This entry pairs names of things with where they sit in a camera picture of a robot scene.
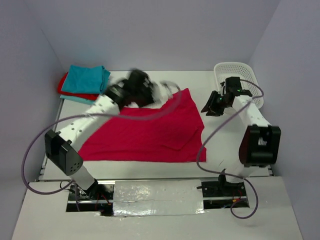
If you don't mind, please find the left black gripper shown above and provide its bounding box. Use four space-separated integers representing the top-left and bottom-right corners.
131 80 159 109

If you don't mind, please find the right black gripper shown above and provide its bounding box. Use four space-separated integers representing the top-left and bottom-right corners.
201 90 231 117

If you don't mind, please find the magenta pink t shirt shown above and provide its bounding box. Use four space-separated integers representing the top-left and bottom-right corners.
78 88 205 163

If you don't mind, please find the red t shirt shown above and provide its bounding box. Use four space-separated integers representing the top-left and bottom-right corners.
57 72 99 101

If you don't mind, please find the teal blue t shirt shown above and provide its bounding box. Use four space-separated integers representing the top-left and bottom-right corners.
61 65 111 94

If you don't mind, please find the mint green t shirt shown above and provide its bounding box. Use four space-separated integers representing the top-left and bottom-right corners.
60 94 95 105

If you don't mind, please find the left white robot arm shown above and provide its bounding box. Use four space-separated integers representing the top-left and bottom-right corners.
44 69 160 199

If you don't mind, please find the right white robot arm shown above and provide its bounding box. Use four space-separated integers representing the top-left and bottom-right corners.
201 90 281 196

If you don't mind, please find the white plastic basket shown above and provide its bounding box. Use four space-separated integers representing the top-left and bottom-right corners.
213 62 261 97

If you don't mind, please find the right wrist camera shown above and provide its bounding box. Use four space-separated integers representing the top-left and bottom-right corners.
224 76 242 93

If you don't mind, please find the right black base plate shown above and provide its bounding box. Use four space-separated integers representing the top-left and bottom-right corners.
197 181 247 198

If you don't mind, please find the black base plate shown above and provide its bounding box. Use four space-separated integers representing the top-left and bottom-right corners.
197 181 247 198
69 182 114 200

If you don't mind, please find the aluminium rail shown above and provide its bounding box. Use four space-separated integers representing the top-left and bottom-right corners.
97 176 219 183

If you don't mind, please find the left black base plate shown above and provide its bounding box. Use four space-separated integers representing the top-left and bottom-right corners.
69 182 114 200

